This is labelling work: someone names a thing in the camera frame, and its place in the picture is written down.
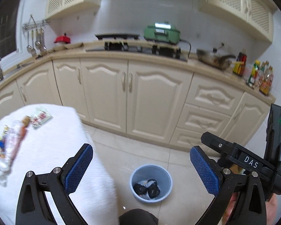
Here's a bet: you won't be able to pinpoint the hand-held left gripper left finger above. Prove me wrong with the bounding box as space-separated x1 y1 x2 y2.
15 143 94 225

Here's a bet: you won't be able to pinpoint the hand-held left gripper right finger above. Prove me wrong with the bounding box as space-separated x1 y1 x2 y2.
190 145 268 225

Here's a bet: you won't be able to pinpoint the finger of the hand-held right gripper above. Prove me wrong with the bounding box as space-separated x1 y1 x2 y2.
200 132 240 156

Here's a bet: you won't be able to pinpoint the blue plastic bin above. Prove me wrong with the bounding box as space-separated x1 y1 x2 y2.
129 164 173 203

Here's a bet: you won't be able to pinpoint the black plastic bag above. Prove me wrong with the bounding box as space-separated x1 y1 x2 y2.
147 179 160 199
134 183 148 195

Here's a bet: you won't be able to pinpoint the white food bag red print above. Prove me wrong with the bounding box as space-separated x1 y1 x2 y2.
30 107 53 130

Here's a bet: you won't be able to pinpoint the person's right hand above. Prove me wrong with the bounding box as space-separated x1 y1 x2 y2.
225 190 281 225

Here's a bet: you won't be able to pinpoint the round table with white cloth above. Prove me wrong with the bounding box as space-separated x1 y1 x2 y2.
0 103 119 225

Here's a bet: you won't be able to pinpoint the oil bottle red label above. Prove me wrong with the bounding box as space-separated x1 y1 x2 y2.
258 61 270 85
259 66 274 96

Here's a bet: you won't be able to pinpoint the clear plastic wrapper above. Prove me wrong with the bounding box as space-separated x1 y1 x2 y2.
4 119 30 165

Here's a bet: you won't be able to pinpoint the green label bottle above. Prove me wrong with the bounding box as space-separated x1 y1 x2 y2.
248 59 260 86

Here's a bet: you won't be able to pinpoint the cream base cabinets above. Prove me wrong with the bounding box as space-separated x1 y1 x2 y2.
0 41 277 155

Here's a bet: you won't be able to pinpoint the pale yellow packet black band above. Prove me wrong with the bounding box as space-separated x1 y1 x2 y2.
1 125 10 141

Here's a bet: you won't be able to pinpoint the steel pot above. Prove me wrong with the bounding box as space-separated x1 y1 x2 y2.
196 48 236 71

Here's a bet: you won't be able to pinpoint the dark sauce bottle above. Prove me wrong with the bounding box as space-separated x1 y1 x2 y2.
233 49 248 77

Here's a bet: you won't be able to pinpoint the green electric pot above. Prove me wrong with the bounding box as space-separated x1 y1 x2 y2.
143 23 181 46

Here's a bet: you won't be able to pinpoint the white shallow dish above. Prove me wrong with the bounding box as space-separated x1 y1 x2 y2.
64 43 84 50

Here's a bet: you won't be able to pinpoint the black gas stove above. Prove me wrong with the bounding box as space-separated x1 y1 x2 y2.
85 41 189 63

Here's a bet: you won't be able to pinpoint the metal spatula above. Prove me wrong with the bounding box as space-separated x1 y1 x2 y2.
31 30 37 57

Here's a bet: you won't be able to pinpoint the red pot lid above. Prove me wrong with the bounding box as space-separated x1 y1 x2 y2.
53 33 72 45

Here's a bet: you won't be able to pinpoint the black grill pan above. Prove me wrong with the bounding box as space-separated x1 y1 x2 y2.
95 34 140 51

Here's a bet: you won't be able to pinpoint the wide cream lattice cabinet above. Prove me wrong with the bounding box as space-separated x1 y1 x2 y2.
199 0 278 44

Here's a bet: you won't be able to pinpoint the window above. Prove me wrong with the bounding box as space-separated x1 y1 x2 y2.
0 0 22 52

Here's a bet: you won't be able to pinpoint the black power cord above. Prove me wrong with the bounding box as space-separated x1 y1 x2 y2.
179 39 192 59

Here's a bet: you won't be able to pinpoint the wall utensil rail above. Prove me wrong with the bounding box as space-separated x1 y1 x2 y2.
22 14 51 32

